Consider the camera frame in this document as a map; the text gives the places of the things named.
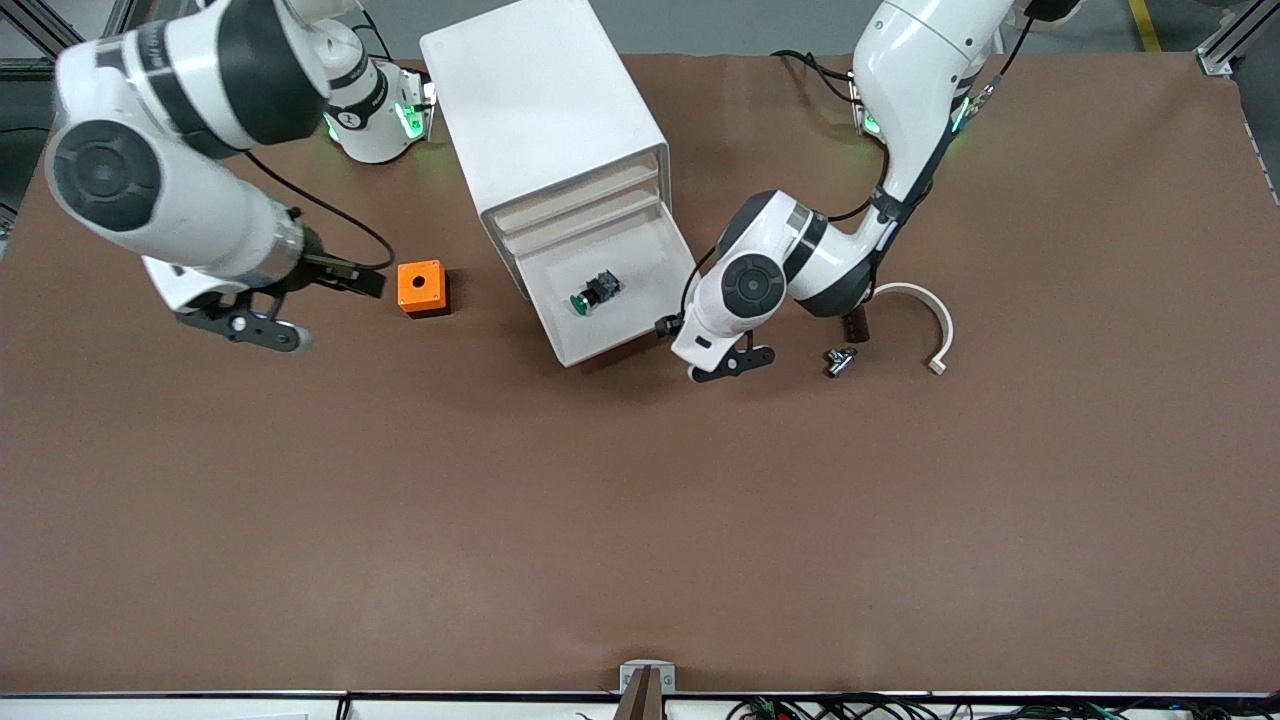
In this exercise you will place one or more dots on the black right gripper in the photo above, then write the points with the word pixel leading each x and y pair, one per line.
pixel 318 263

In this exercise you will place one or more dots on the green push button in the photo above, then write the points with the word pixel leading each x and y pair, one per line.
pixel 600 288

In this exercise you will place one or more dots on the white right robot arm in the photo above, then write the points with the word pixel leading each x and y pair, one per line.
pixel 150 200

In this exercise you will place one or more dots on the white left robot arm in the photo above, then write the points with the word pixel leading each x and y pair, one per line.
pixel 920 70

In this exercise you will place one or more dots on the orange box with hole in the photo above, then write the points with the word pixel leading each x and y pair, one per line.
pixel 408 295

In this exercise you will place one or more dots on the brown table mat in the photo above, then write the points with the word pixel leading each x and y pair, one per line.
pixel 640 500

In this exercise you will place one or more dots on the brown terminal block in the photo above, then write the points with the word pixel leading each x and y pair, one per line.
pixel 858 328

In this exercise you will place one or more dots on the white curved plastic arc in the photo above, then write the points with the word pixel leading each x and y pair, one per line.
pixel 915 290

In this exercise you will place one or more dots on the silver metal key switch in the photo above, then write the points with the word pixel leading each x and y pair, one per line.
pixel 840 362

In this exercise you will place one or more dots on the grey metal bracket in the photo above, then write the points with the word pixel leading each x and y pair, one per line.
pixel 626 680

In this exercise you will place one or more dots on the aluminium frame extrusion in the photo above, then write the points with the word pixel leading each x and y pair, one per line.
pixel 1225 45
pixel 40 30

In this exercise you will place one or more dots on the white table edge rail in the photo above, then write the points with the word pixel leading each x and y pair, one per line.
pixel 150 708

